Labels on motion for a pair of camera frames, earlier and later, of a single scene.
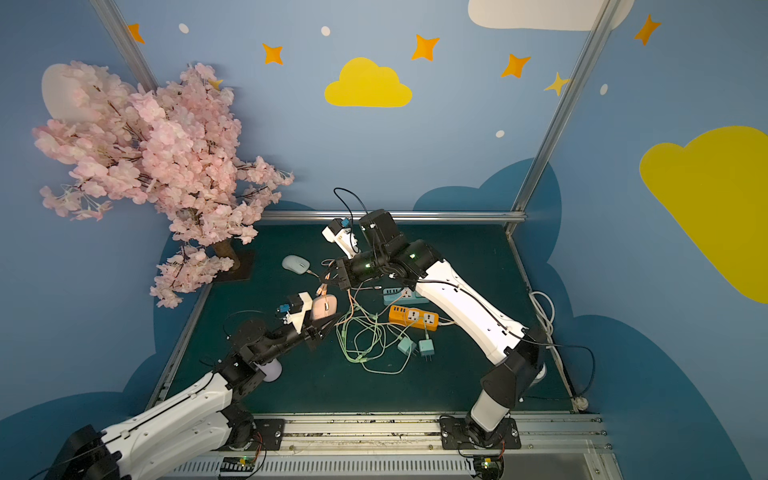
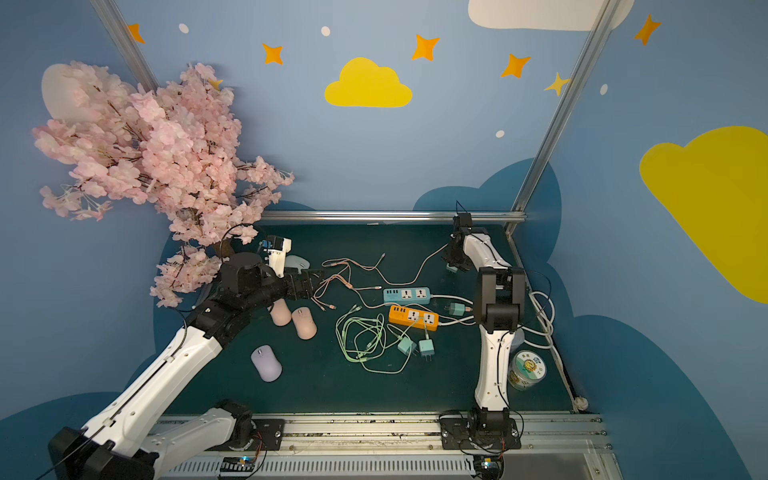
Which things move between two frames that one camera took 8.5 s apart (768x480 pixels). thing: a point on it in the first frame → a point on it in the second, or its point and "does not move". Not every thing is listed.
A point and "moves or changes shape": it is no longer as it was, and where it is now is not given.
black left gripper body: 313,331 → 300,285
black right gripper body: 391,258 → 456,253
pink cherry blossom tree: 175,147 does not move
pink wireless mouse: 324,306 moves or changes shape
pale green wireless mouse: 296,264 does not move
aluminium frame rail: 516,215 does not move
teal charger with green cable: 406,346 does not move
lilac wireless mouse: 272,370 does not move
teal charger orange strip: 426,349 does not move
